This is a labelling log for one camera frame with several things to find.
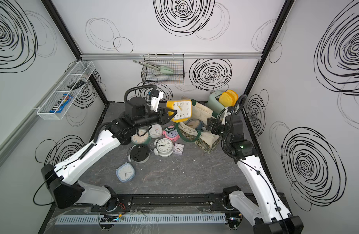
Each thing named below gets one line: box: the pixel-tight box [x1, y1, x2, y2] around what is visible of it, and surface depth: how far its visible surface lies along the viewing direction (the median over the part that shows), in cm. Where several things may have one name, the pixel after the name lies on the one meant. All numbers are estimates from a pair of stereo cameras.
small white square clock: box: [173, 142, 185, 156], surface depth 93 cm
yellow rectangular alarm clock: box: [166, 99, 193, 123], surface depth 72 cm
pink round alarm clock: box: [162, 125, 181, 142], surface depth 100 cm
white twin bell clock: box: [153, 137, 174, 157], surface depth 92 cm
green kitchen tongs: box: [132, 59, 174, 74], surface depth 94 cm
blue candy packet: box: [49, 93, 74, 114], surface depth 72 cm
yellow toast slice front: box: [219, 91, 234, 108], surface depth 96 cm
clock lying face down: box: [126, 143, 151, 163], surface depth 88 cm
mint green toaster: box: [207, 90, 225, 119], surface depth 102 cm
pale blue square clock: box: [115, 162, 137, 183], surface depth 82 cm
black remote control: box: [66, 79, 86, 90], surface depth 82 cm
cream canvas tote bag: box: [175, 96, 220, 155], surface depth 91 cm
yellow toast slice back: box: [226, 89, 240, 107], surface depth 96 cm
